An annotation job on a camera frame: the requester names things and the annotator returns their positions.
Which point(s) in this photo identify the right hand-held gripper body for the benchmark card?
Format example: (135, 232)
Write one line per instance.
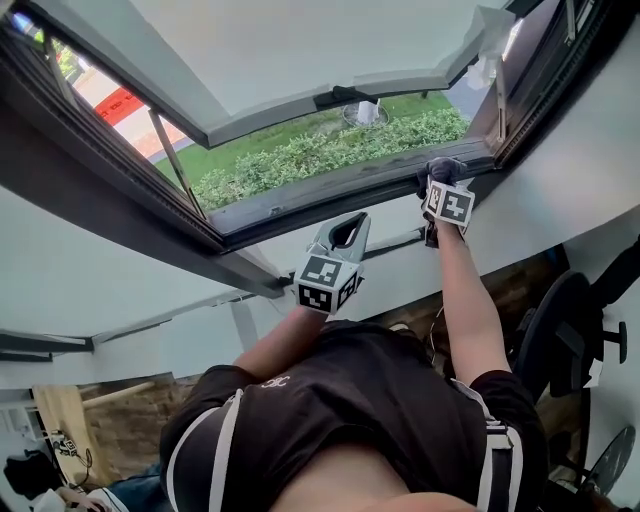
(452, 205)

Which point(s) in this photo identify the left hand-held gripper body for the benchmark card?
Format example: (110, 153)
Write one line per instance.
(322, 280)

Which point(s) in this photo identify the dark grey cloth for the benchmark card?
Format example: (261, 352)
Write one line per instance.
(445, 170)

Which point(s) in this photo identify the dark window frame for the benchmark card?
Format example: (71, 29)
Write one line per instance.
(100, 165)

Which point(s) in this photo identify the person's left forearm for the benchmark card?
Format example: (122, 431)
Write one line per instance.
(285, 340)

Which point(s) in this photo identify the person's right forearm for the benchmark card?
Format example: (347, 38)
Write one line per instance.
(470, 310)

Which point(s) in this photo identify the open window sash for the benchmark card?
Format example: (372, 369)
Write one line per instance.
(280, 50)

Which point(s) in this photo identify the person's black shirt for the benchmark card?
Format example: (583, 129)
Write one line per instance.
(360, 400)

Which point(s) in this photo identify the white tree trunk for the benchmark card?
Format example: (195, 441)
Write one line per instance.
(367, 111)

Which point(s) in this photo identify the green hedge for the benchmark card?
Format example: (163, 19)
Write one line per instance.
(320, 150)

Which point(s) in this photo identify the black office chair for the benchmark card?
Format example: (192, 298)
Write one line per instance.
(555, 330)

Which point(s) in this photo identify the white crumpled plastic film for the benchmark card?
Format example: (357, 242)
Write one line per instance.
(492, 35)

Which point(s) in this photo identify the wooden stick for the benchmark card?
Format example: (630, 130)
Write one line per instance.
(117, 394)

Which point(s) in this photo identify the red banner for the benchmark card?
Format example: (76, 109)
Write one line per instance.
(117, 105)

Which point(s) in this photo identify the beige wooden board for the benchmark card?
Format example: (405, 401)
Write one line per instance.
(65, 425)

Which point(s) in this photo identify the black floor fan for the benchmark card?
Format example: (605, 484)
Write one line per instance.
(612, 460)

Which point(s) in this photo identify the spare hand-held gripper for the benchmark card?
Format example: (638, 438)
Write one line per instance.
(67, 444)

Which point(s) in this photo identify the black bag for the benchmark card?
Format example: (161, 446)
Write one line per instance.
(27, 475)

